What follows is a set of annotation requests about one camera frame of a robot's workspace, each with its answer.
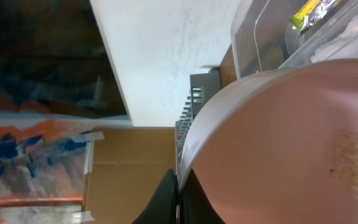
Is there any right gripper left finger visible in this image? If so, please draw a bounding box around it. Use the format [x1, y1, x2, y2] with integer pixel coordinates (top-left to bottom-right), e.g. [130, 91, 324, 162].
[132, 169, 178, 224]

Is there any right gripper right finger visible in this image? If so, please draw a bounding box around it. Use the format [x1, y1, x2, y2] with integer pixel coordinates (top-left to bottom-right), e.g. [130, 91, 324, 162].
[180, 169, 224, 224]

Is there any grey dish rack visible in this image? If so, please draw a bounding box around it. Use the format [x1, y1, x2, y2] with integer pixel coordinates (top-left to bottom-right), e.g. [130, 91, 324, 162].
[175, 68, 221, 175]

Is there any clear plastic bin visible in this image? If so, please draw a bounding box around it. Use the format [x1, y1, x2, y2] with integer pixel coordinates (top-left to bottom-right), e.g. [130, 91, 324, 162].
[231, 0, 358, 78]

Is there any green snack wrapper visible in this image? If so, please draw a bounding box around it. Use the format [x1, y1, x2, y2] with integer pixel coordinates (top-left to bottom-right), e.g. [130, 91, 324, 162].
[290, 0, 341, 36]

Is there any white bowl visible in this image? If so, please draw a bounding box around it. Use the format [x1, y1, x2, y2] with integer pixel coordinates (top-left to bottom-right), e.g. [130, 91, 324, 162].
[179, 59, 358, 223]

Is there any food scraps pile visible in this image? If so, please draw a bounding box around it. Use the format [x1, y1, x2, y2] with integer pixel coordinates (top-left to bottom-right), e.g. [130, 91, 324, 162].
[329, 131, 358, 196]

